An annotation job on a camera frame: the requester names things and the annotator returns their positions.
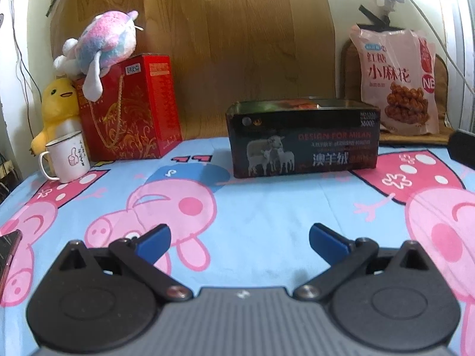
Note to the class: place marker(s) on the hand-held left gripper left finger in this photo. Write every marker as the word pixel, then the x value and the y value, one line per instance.
pixel 154 243

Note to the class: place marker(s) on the yellow duck plush toy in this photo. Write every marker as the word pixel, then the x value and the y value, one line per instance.
pixel 57 107

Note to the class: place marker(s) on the white enamel mug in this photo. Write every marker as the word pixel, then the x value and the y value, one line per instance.
pixel 70 157

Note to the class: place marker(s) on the pink snack bag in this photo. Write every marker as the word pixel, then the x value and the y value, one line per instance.
pixel 397 81

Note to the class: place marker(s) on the dark metal tin box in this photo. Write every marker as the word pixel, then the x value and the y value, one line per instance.
pixel 304 144

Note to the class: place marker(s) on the orange-red snack packet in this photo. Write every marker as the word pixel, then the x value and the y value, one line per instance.
pixel 297 103

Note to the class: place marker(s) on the wooden board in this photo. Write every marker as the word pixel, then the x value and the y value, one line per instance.
pixel 230 44

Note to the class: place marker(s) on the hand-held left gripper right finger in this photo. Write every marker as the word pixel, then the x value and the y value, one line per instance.
pixel 326 243

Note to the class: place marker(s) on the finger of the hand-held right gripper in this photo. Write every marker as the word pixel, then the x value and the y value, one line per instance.
pixel 464 148

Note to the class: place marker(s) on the printed cartoon blanket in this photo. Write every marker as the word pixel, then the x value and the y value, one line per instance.
pixel 259 200

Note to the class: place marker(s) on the red gift box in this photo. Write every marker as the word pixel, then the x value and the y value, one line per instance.
pixel 137 118

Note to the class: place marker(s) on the pink and blue plush toy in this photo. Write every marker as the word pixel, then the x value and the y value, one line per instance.
pixel 104 40

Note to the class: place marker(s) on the dark smartphone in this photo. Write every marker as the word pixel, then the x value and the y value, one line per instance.
pixel 7 252

